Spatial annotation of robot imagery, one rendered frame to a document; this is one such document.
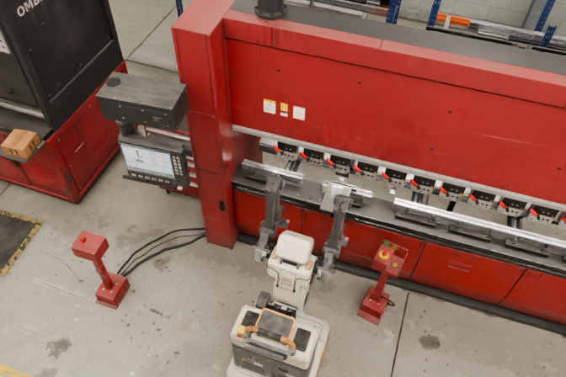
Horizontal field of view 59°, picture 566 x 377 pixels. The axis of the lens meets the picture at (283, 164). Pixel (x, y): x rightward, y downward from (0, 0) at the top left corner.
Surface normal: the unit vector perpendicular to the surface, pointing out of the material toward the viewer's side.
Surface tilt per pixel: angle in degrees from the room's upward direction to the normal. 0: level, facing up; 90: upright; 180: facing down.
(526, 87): 90
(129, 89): 0
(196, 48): 90
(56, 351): 0
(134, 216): 0
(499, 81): 90
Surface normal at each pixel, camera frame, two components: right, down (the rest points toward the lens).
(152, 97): 0.02, -0.66
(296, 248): -0.23, 0.07
